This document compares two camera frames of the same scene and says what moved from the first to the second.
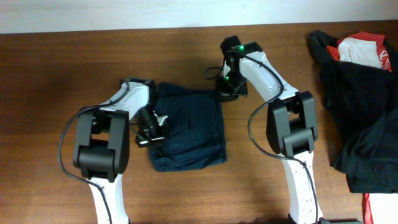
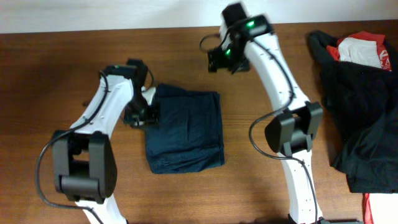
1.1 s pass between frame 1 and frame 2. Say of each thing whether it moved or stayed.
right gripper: moved
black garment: stayed
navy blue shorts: stayed
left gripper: moved
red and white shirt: stayed
